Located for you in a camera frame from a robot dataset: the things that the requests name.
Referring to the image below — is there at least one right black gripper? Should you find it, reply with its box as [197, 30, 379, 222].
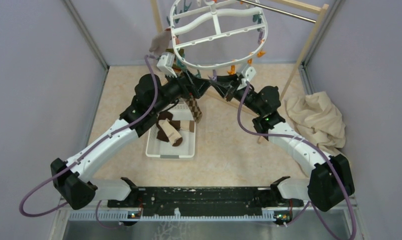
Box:
[212, 73, 264, 116]

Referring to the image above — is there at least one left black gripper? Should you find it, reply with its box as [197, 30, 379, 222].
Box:
[152, 67, 213, 115]

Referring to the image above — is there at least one brown checkered sock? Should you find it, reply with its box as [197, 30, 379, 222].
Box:
[184, 95, 203, 124]

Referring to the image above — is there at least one white round clip hanger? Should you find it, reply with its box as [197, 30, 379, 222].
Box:
[168, 0, 268, 70]

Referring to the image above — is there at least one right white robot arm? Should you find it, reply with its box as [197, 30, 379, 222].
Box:
[210, 74, 355, 212]

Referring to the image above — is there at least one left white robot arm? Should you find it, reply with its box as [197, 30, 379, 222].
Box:
[50, 72, 212, 210]

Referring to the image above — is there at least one grey sock on hanger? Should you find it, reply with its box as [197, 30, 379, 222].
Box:
[148, 28, 172, 56]

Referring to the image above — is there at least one beige brown sock in basket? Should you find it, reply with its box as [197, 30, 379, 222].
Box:
[157, 119, 196, 147]

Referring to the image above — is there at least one white plastic basket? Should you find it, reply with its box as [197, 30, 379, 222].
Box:
[145, 103, 198, 159]

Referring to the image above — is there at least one metal hanging rod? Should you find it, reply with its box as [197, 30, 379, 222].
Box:
[239, 0, 322, 24]

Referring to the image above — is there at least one beige crumpled cloth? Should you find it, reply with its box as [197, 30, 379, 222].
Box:
[285, 91, 346, 156]

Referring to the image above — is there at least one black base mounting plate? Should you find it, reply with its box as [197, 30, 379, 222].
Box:
[107, 186, 305, 225]

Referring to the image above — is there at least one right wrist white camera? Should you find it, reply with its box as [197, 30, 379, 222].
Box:
[236, 63, 257, 84]

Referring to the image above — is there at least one wrist white camera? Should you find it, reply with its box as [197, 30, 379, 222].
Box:
[156, 52, 177, 78]
[236, 63, 257, 84]

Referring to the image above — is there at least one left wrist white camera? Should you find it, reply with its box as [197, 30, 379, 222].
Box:
[156, 52, 177, 78]

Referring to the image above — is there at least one wooden drying rack frame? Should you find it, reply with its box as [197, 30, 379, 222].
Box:
[150, 0, 330, 145]

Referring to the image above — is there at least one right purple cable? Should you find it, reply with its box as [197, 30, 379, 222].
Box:
[237, 82, 358, 240]

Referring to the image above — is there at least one purple cable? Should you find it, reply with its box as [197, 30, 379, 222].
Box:
[18, 54, 159, 230]
[237, 82, 358, 240]

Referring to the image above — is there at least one white slotted cable duct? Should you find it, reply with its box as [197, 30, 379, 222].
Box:
[68, 208, 276, 222]

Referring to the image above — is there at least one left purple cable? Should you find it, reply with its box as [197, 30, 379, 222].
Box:
[18, 54, 159, 230]

